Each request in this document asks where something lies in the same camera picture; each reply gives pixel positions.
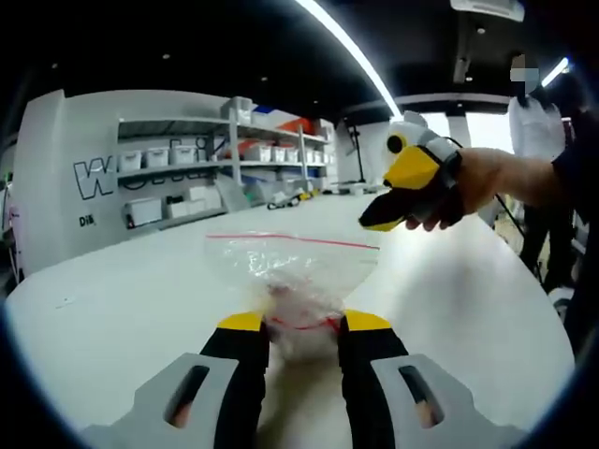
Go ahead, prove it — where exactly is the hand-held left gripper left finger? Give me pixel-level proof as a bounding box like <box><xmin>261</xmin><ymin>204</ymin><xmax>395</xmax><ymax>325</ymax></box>
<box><xmin>83</xmin><ymin>311</ymin><xmax>270</xmax><ymax>449</ymax></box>

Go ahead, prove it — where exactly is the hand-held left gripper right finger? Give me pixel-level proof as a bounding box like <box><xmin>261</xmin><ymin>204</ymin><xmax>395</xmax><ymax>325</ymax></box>
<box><xmin>337</xmin><ymin>309</ymin><xmax>519</xmax><ymax>449</ymax></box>

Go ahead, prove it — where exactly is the clear resealable bag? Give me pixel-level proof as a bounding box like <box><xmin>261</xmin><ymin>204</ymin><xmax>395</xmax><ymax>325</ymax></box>
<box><xmin>204</xmin><ymin>231</ymin><xmax>381</xmax><ymax>369</ymax></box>

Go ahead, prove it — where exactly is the person's right hand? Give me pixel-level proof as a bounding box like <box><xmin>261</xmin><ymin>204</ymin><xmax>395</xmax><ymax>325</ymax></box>
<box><xmin>404</xmin><ymin>147</ymin><xmax>517</xmax><ymax>234</ymax></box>

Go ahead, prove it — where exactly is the black tripod stand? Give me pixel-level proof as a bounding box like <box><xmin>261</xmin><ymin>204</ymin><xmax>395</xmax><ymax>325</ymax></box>
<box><xmin>344</xmin><ymin>116</ymin><xmax>372</xmax><ymax>188</ymax></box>

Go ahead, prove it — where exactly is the spare hand-held gripper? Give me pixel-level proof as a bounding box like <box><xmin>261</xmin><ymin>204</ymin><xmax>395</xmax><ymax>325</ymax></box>
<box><xmin>267</xmin><ymin>191</ymin><xmax>311</xmax><ymax>210</ymax></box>

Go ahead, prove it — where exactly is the long ceiling light strip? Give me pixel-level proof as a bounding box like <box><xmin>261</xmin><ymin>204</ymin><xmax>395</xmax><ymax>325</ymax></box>
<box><xmin>297</xmin><ymin>0</ymin><xmax>403</xmax><ymax>117</ymax></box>

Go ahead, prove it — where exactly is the white ceiling air conditioner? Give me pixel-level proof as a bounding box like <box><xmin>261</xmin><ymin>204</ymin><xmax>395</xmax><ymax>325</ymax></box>
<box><xmin>449</xmin><ymin>0</ymin><xmax>525</xmax><ymax>22</ymax></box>

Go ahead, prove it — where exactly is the person's dark clothing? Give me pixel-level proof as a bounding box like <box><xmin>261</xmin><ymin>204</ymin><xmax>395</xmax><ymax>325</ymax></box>
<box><xmin>551</xmin><ymin>107</ymin><xmax>599</xmax><ymax>356</ymax></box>

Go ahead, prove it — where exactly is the pile of white boxes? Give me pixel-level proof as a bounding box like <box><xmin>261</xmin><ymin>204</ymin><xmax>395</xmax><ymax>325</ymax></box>
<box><xmin>166</xmin><ymin>185</ymin><xmax>222</xmax><ymax>220</ymax></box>

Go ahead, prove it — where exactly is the large white box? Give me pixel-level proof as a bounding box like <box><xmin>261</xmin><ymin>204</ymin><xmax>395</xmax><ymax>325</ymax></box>
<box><xmin>124</xmin><ymin>197</ymin><xmax>164</xmax><ymax>229</ymax></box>

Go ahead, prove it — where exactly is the grey metal shelving unit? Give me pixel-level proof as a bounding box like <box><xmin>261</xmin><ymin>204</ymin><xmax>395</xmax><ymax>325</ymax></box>
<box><xmin>115</xmin><ymin>95</ymin><xmax>337</xmax><ymax>231</ymax></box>

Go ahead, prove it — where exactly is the row of white storage bins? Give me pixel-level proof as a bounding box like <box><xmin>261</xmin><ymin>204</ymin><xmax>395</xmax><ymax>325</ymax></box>
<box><xmin>119</xmin><ymin>95</ymin><xmax>336</xmax><ymax>173</ymax></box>

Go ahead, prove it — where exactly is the white equipment rack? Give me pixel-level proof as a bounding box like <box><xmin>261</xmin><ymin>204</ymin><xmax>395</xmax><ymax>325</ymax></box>
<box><xmin>0</xmin><ymin>170</ymin><xmax>24</xmax><ymax>282</ymax></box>

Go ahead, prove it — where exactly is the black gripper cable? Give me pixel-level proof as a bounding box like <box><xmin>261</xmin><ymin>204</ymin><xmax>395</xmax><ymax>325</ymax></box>
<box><xmin>494</xmin><ymin>193</ymin><xmax>545</xmax><ymax>282</ymax></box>

